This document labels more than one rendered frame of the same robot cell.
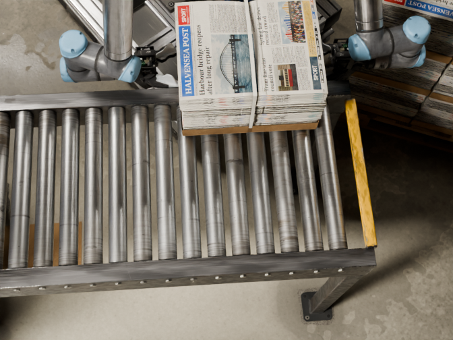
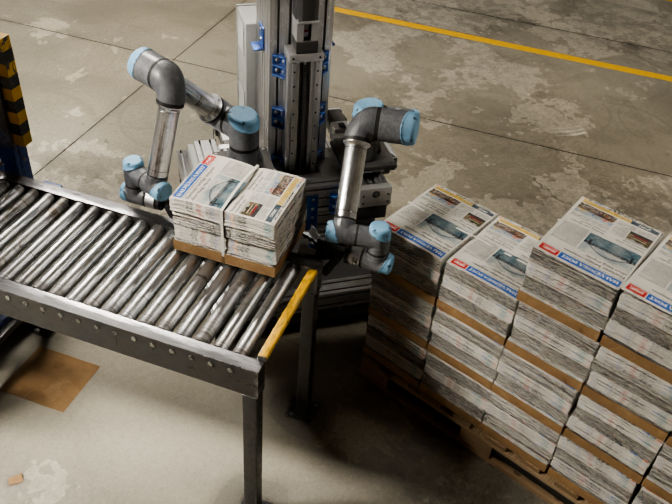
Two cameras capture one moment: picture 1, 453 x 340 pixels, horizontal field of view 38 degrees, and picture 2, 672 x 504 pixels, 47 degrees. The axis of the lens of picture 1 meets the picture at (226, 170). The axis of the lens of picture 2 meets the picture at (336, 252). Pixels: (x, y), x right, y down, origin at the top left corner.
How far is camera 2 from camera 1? 1.48 m
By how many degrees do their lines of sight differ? 32
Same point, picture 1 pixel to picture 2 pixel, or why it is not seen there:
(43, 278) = (12, 288)
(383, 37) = (350, 226)
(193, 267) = (118, 321)
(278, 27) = (267, 184)
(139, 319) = (92, 454)
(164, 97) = not seen: hidden behind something
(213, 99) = (192, 204)
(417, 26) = (379, 226)
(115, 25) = (156, 145)
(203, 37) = (211, 173)
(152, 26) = not seen: hidden behind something
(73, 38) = (134, 158)
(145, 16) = not seen: hidden behind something
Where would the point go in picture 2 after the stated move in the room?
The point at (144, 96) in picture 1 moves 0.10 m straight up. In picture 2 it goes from (166, 221) to (164, 198)
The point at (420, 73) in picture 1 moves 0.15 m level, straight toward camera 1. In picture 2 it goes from (415, 315) to (383, 329)
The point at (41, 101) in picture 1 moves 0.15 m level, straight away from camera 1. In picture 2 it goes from (95, 201) to (101, 177)
